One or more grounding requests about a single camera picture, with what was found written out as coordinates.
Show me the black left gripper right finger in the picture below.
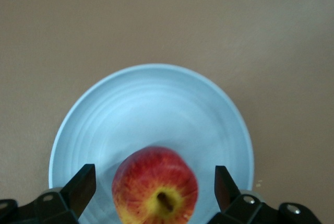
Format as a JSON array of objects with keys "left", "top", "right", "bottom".
[{"left": 212, "top": 165, "right": 277, "bottom": 224}]

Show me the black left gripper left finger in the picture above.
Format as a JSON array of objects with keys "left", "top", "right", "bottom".
[{"left": 20, "top": 163, "right": 97, "bottom": 224}]

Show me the red yellow apple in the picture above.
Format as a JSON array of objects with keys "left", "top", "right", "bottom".
[{"left": 111, "top": 146, "right": 199, "bottom": 224}]

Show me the light blue round plate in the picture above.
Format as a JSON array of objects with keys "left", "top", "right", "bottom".
[{"left": 49, "top": 63, "right": 254, "bottom": 224}]

